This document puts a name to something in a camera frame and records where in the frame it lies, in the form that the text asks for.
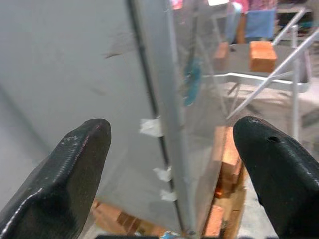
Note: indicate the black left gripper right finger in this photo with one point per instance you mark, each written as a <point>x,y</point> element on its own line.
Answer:
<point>281,179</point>

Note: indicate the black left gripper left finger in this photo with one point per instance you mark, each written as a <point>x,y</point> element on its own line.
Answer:
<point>59,179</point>

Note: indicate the orange brick stack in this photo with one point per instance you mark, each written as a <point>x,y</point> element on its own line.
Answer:
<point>230,174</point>
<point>117,219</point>

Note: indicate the white tape piece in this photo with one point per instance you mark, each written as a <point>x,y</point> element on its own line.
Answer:
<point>163,173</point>
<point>168,195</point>
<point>149,127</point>

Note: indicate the grey tray table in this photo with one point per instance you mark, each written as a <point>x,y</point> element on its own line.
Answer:
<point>249,77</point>

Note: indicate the teal sticker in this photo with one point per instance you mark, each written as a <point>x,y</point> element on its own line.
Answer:
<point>193,82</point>

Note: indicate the blue cloth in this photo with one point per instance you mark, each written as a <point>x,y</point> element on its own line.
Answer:
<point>260,23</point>

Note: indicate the pink cloth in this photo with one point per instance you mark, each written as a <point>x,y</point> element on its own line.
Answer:
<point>240,5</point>

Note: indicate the white metal rack frame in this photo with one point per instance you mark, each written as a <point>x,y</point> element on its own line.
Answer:
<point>295,82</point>

